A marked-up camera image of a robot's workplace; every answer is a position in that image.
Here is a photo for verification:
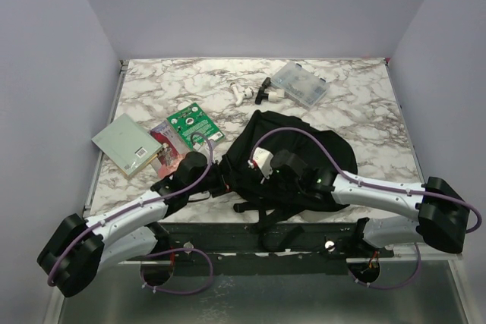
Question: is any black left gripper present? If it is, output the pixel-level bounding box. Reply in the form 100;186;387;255
188;154;252;198

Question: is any black student backpack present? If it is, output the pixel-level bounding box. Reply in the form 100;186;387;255
219;111;358;252

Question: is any grey-green notebook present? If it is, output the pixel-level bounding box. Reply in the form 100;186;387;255
92;114;162;179

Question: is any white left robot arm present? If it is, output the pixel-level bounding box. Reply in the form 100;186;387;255
37;152;227;297

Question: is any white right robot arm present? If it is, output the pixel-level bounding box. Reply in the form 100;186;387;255
252;148;470;257

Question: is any purple red paperback book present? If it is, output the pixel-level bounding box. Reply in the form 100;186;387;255
150;121;189;179

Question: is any green paperback book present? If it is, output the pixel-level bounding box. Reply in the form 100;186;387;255
167;102;226;149

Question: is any black mounting plate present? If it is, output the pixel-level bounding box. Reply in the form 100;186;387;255
151;219;445;276

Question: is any black and white valve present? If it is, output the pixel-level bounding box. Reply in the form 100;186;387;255
254;77;285;105

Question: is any white plastic pipe fitting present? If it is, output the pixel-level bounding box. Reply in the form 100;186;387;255
230;82;254;106

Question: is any clear plastic organizer box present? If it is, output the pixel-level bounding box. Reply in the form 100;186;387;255
270;61;330;109

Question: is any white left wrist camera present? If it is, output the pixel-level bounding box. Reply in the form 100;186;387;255
193;141;207;152

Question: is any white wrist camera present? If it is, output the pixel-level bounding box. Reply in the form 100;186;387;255
248;147;273;184
193;141;207;152

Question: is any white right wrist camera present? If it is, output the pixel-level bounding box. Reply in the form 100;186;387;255
248;147;273;184

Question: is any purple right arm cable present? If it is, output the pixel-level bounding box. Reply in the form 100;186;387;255
248;126;483;291

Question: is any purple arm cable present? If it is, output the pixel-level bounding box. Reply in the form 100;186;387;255
47;132;216;295
248;126;483;291

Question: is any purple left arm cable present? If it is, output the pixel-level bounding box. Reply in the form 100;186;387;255
47;132;216;295

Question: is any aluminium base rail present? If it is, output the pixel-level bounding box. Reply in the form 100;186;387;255
121;244;462;264

